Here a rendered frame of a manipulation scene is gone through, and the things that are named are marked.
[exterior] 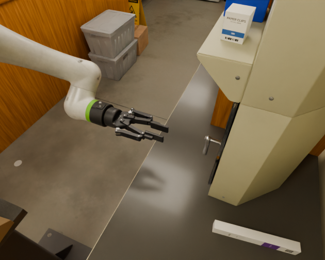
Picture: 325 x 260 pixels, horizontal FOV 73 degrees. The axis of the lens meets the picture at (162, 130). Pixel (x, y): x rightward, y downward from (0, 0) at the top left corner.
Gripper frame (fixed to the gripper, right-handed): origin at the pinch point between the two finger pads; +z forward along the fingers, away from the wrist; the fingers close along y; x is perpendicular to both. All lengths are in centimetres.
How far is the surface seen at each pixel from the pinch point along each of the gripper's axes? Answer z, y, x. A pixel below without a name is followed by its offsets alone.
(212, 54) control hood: 15.0, -4.5, -36.9
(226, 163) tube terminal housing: 25.7, -6.0, -4.0
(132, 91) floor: -97, 137, 119
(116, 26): -125, 166, 55
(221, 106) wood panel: 18.0, 30.8, 7.9
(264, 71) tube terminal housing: 25.6, -5.1, -36.2
